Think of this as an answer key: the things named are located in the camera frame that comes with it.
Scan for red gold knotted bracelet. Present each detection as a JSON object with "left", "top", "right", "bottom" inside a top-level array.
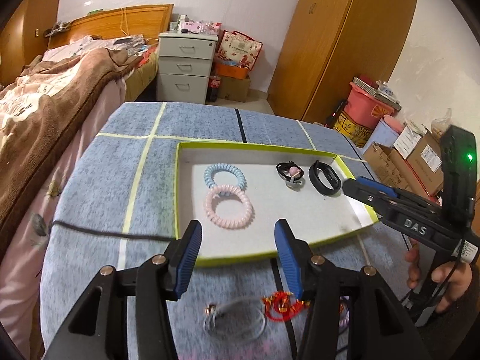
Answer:
[{"left": 261, "top": 291, "right": 312, "bottom": 323}]

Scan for grey thin hair bands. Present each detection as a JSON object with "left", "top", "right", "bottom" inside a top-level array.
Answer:
[{"left": 203, "top": 297, "right": 267, "bottom": 344}]

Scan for person's right hand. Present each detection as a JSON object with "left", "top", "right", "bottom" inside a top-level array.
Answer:
[{"left": 404, "top": 238, "right": 473, "bottom": 313}]

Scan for large printed cardboard box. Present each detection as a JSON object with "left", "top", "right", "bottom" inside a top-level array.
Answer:
[{"left": 364, "top": 142, "right": 413, "bottom": 192}]

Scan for black wristband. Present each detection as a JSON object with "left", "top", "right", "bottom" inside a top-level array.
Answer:
[{"left": 308, "top": 161, "right": 342, "bottom": 196}]

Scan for yellow patterned tin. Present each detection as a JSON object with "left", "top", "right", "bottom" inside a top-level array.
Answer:
[{"left": 334, "top": 111, "right": 373, "bottom": 148}]

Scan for brown cardboard box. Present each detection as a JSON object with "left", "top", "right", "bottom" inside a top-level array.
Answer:
[{"left": 389, "top": 127, "right": 443, "bottom": 197}]

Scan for pink plastic bucket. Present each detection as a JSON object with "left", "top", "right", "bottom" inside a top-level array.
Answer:
[{"left": 344, "top": 82, "right": 395, "bottom": 129}]

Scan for blue patterned table cloth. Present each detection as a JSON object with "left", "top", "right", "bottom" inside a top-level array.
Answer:
[{"left": 39, "top": 101, "right": 418, "bottom": 360}]

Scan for green-edged white tray box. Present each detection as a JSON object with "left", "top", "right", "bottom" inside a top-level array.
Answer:
[{"left": 174, "top": 141, "right": 378, "bottom": 267}]

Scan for pink bed sheet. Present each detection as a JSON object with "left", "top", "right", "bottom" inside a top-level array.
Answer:
[{"left": 1, "top": 46, "right": 133, "bottom": 359}]

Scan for wooden wardrobe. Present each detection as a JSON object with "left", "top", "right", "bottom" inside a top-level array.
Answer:
[{"left": 268, "top": 0, "right": 417, "bottom": 124}]

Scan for cardboard box under bag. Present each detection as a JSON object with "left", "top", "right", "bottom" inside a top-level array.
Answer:
[{"left": 218, "top": 76, "right": 251, "bottom": 102}]

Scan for cola bottle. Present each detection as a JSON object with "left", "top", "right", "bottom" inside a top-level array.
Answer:
[{"left": 206, "top": 76, "right": 221, "bottom": 102}]

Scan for orange box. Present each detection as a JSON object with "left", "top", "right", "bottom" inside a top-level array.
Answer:
[{"left": 214, "top": 62, "right": 249, "bottom": 80}]

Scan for red patterned gift bag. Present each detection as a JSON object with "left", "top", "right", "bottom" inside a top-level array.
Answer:
[{"left": 216, "top": 30, "right": 263, "bottom": 71}]

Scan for grey drawer cabinet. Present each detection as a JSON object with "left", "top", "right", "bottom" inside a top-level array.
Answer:
[{"left": 156, "top": 32, "right": 218, "bottom": 104}]

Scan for brown blanket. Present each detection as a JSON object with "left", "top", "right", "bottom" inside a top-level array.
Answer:
[{"left": 1, "top": 48, "right": 142, "bottom": 251}]

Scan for wooden bed headboard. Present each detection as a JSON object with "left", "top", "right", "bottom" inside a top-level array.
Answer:
[{"left": 49, "top": 4, "right": 173, "bottom": 48}]

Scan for purple spiral hair tie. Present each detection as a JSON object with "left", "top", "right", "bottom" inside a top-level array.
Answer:
[{"left": 337, "top": 296, "right": 351, "bottom": 331}]

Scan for black hair tie pink bead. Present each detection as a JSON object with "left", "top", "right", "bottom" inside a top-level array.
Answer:
[{"left": 276, "top": 161, "right": 304, "bottom": 190}]

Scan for pink spiral hair tie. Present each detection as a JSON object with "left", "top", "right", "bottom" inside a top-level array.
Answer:
[{"left": 203, "top": 184, "right": 255, "bottom": 230}]

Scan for blue spiral hair tie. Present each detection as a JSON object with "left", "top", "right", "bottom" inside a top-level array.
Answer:
[{"left": 203, "top": 162, "right": 248, "bottom": 198}]

